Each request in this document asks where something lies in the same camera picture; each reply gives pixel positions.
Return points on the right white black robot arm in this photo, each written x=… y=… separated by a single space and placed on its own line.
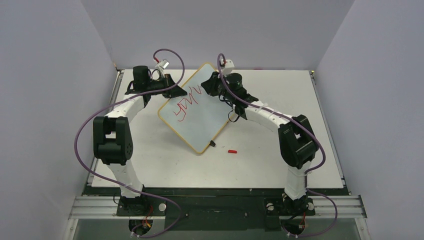
x=296 y=138

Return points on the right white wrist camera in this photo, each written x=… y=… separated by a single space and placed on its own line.
x=226 y=66

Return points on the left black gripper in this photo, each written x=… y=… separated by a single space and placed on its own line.
x=176 y=91

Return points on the aluminium rail frame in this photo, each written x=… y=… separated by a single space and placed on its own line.
x=339 y=217

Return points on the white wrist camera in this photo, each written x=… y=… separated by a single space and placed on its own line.
x=161 y=66
x=226 y=66

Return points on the yellow framed whiteboard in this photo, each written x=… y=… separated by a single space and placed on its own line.
x=197 y=118

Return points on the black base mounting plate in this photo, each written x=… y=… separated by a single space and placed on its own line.
x=215 y=209

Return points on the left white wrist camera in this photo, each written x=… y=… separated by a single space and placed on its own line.
x=161 y=66

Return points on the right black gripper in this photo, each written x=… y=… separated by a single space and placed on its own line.
x=214 y=84

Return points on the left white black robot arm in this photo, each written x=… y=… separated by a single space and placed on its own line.
x=112 y=138

